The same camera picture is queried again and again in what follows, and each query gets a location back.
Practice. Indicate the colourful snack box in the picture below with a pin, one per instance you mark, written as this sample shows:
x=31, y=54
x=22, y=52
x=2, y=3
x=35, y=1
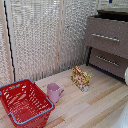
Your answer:
x=80, y=78

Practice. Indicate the pink mug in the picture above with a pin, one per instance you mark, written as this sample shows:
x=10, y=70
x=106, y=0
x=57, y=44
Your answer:
x=52, y=92

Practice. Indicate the beige woven folding screen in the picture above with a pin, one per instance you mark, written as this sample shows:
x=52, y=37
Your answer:
x=33, y=36

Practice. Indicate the red shopping basket blue rim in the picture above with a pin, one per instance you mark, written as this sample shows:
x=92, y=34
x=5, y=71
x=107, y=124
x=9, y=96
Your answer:
x=25, y=103

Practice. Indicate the brown drawer cabinet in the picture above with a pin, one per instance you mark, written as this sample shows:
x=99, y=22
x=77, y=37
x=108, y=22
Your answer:
x=108, y=46

